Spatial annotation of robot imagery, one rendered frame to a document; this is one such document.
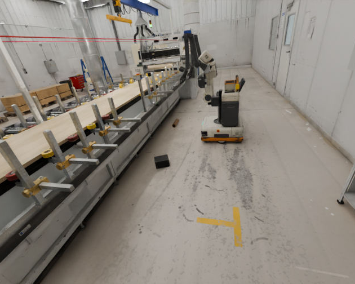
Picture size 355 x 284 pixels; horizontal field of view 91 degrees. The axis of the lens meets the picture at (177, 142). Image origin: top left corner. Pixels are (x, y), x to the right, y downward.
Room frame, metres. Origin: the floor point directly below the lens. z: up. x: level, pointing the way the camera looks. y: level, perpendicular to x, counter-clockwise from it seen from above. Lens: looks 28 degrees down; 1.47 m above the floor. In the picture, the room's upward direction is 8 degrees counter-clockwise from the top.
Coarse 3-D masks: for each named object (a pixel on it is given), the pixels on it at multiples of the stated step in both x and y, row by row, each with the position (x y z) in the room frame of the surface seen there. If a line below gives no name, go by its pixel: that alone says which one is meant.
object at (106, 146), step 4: (80, 144) 1.41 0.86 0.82; (96, 144) 1.36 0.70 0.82; (100, 144) 1.35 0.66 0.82; (104, 144) 1.34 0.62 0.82; (108, 144) 1.33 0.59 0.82; (112, 144) 1.32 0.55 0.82; (116, 144) 1.31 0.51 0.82; (92, 148) 1.35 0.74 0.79; (96, 148) 1.34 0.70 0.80; (100, 148) 1.32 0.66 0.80; (104, 148) 1.31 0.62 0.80; (108, 148) 1.30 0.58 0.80; (112, 148) 1.29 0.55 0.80; (116, 148) 1.28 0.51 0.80
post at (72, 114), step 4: (72, 112) 1.31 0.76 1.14; (72, 116) 1.31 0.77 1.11; (76, 116) 1.33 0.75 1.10; (72, 120) 1.32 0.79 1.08; (76, 120) 1.32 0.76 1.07; (76, 124) 1.31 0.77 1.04; (80, 124) 1.34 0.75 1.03; (76, 128) 1.32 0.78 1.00; (80, 128) 1.32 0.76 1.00; (80, 132) 1.31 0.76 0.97; (84, 132) 1.34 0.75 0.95; (80, 136) 1.32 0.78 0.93; (84, 136) 1.33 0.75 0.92; (84, 140) 1.31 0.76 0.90; (84, 144) 1.31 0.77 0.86; (88, 144) 1.34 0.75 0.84; (92, 152) 1.34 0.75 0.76; (88, 156) 1.32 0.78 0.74; (92, 156) 1.33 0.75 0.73
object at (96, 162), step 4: (48, 160) 1.16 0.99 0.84; (52, 160) 1.15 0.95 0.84; (56, 160) 1.14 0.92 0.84; (68, 160) 1.11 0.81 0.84; (72, 160) 1.10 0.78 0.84; (76, 160) 1.09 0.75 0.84; (80, 160) 1.09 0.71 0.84; (84, 160) 1.08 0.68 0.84; (88, 160) 1.07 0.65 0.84; (92, 160) 1.06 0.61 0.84; (96, 160) 1.06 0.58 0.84; (84, 164) 1.07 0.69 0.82; (88, 164) 1.06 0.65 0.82; (92, 164) 1.05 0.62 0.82; (96, 164) 1.04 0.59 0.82
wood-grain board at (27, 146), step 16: (144, 80) 4.30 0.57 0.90; (112, 96) 2.91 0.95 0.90; (128, 96) 2.74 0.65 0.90; (80, 112) 2.20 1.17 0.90; (32, 128) 1.79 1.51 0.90; (48, 128) 1.72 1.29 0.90; (64, 128) 1.65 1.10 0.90; (16, 144) 1.41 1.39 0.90; (32, 144) 1.36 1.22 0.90; (48, 144) 1.32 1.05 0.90; (0, 160) 1.15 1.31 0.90; (32, 160) 1.10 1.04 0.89; (0, 176) 0.92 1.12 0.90
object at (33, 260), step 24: (72, 144) 1.44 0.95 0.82; (144, 144) 2.71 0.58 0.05; (48, 168) 1.17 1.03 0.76; (72, 168) 1.33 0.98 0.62; (120, 168) 1.91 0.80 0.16; (0, 192) 0.86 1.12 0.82; (96, 192) 1.49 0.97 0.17; (0, 216) 0.80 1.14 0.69; (72, 216) 1.16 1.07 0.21; (48, 240) 0.93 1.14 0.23; (72, 240) 1.05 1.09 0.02; (24, 264) 0.75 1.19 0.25; (48, 264) 0.83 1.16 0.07
